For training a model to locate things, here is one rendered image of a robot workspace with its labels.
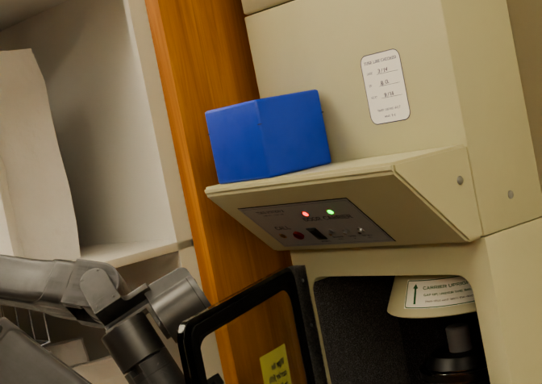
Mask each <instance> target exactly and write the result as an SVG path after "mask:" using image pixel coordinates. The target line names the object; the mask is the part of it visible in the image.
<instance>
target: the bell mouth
mask: <svg viewBox="0 0 542 384"><path fill-rule="evenodd" d="M476 311H477V308H476V304H475V299H474V295H473V289H472V287H471V285H470V284H469V282H468V281H467V280H466V279H465V278H463V277H462V276H460V275H403V276H395V277H394V283H393V287H392V291H391V294H390V301H389V304H388V307H387V312H388V313H389V314H391V315H393V316H396V317H401V318H410V319H424V318H437V317H445V316H452V315H462V314H467V313H471V312H476Z"/></svg>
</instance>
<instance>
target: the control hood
mask: <svg viewBox="0 0 542 384"><path fill-rule="evenodd" d="M205 194H206V195H207V197H208V198H209V199H210V200H211V201H212V202H214V203H215V204H217V205H218V206H219V207H221V208H222V209H223V210H224V211H226V212H227V213H228V214H229V215H230V216H231V217H233V218H234V219H235V220H237V221H238V222H239V223H241V224H242V225H243V226H244V227H246V228H247V229H248V230H249V231H250V232H252V233H253V234H254V235H255V236H257V237H258V238H259V239H261V240H262V241H263V242H265V243H266V244H267V245H268V246H269V247H270V248H272V249H273V250H277V251H285V250H303V249H321V248H355V247H373V246H391V245H409V244H444V243H462V242H471V241H473V240H477V239H480V238H481V236H482V228H481V224H480V219H479V214H478V210H477V202H476V198H475V193H474V188H473V180H472V176H471V172H470V167H469V158H468V154H467V150H466V147H464V145H463V144H460V145H454V146H448V147H443V148H432V149H426V150H420V151H414V152H403V153H397V154H391V155H385V156H379V157H369V158H363V159H357V160H351V161H341V162H335V163H330V164H327V165H321V166H318V167H314V168H310V169H304V170H301V171H298V172H294V173H288V174H284V175H281V176H277V177H271V178H265V179H258V180H252V181H246V182H235V183H228V184H218V185H214V186H208V187H206V190H205ZM334 198H347V199H349V200H350V201H351V202H352V203H353V204H354V205H356V206H357V207H358V208H359V209H360V210H361V211H363V212H364V213H365V214H366V215H367V216H368V217H370V218H371V220H372V221H373V222H375V223H376V224H377V225H378V226H379V227H380V228H382V229H383V230H384V231H385V232H386V233H387V234H389V235H390V236H391V237H392V238H393V239H394V240H396V241H391V242H374V243H358V244H326V245H310V246H294V247H284V246H283V245H282V244H280V243H279V242H278V241H277V240H275V239H274V238H273V237H272V236H271V235H270V234H269V233H267V232H266V231H265V230H263V229H262V228H261V227H259V226H258V225H257V224H256V223H254V222H253V221H252V220H250V218H249V217H247V216H246V215H245V214H243V213H242V212H241V211H239V210H238V208H245V207H261V206H269V205H277V204H286V203H294V202H309V201H317V200H325V199H334Z"/></svg>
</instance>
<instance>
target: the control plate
mask: <svg viewBox="0 0 542 384"><path fill-rule="evenodd" d="M326 209H330V210H333V211H334V212H335V214H334V215H331V214H329V213H327V212H326ZM238 210H239V211H241V212H242V213H243V214H245V215H246V216H247V217H249V218H250V220H252V221H253V222H254V223H256V224H257V225H258V226H259V227H261V228H262V229H263V230H265V231H266V232H267V233H269V234H270V235H271V236H272V237H273V238H274V239H275V240H277V241H278V242H279V243H280V244H282V245H283V246H284V247H294V246H310V245H326V244H358V243H374V242H391V241H396V240H394V239H393V238H392V237H391V236H390V235H389V234H387V233H386V232H385V231H384V230H383V229H382V228H380V227H379V226H378V225H377V224H376V223H375V222H373V221H372V220H371V218H370V217H368V216H367V215H366V214H365V213H364V212H363V211H361V210H360V209H359V208H358V207H357V206H356V205H354V204H353V203H352V202H351V201H350V200H349V199H347V198H334V199H325V200H317V201H309V202H294V203H286V204H277V205H269V206H261V207H245V208H238ZM302 211H305V212H307V213H309V214H310V216H309V217H307V216H305V215H303V214H302V213H301V212H302ZM310 227H315V228H316V229H317V230H318V231H319V232H321V233H322V234H323V235H324V236H326V237H327V240H318V239H317V238H316V237H315V236H313V235H312V234H311V233H310V232H308V231H307V230H306V228H310ZM359 227H361V228H363V229H364V230H365V231H364V232H362V233H361V234H359V233H358V230H357V229H358V228H359ZM343 228H345V229H348V230H349V231H350V232H349V233H347V235H344V234H343V232H344V231H342V230H343ZM329 229H331V230H333V231H334V232H335V234H332V236H330V235H329V231H328V230H329ZM294 232H300V233H302V234H303V235H304V239H302V240H300V239H297V238H296V237H294V235H293V233H294ZM279 233H282V234H284V235H286V236H287V238H282V237H280V236H279Z"/></svg>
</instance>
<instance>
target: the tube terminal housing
mask: <svg viewBox="0 0 542 384"><path fill-rule="evenodd" d="M244 20H245V24H246V28H247V33H248V40H249V44H250V49H251V54H252V61H253V65H254V69H255V74H256V81H257V85H258V90H259V94H260V98H268V97H273V96H278V95H283V94H292V93H297V92H302V91H307V90H318V92H319V100H320V104H321V109H322V111H323V121H324V125H325V129H326V134H327V142H328V146H329V150H330V154H331V163H335V162H341V161H351V160H357V159H363V158H369V157H379V156H385V155H391V154H397V153H403V152H414V151H420V150H426V149H432V148H443V147H448V146H454V145H460V144H463V145H464V147H466V150H467V154H468V158H469V167H470V172H471V176H472V180H473V188H474V193H475V198H476V202H477V210H478V214H479V219H480V224H481V228H482V236H481V238H480V239H477V240H473V241H471V242H462V243H444V244H409V245H391V246H373V247H355V248H321V249H303V250H290V255H291V260H292V264H293V265H305V267H306V275H307V280H308V284H309V288H310V292H311V300H312V304H313V308H314V313H315V321H316V325H317V329H318V334H319V341H320V345H321V349H322V354H323V362H324V366H325V370H326V375H327V382H328V384H331V378H330V374H329V369H328V365H327V358H326V353H325V349H324V345H323V337H322V332H321V328H320V324H319V317H318V312H317V308H316V304H315V296H314V291H313V287H314V283H315V282H317V281H319V280H322V279H324V278H328V277H344V276H403V275H460V276H462V277H463V278H465V279H466V280H467V281H468V282H469V284H470V285H471V287H472V289H473V295H474V299H475V304H476V308H477V317H478V321H479V325H480V330H481V334H482V343H483V347H484V351H485V356H486V364H487V369H488V373H489V377H490V384H542V193H541V189H540V181H539V176H538V172H537V167H536V159H535V154H534V149H533V145H532V137H531V133H530V127H529V123H528V118H527V110H526V106H525V101H524V96H523V88H522V83H521V79H520V75H519V66H518V61H517V57H516V52H515V44H514V40H513V35H512V30H511V22H510V17H509V13H508V9H507V0H294V1H292V2H287V3H285V4H282V5H280V6H275V7H273V8H270V9H268V10H264V11H262V12H259V13H256V14H254V15H249V16H247V17H245V18H244ZM396 47H398V49H399V53H400V58H401V62H402V70H403V75H404V79H405V83H406V91H407V96H408V101H409V105H410V109H411V118H412V119H408V120H403V121H399V122H394V123H386V124H381V125H376V126H372V124H371V118H370V114H369V107H368V102H367V98H366V93H365V86H364V81H363V77H362V72H361V64H360V60H359V56H365V55H369V54H372V53H375V52H380V51H384V50H387V49H391V48H396Z"/></svg>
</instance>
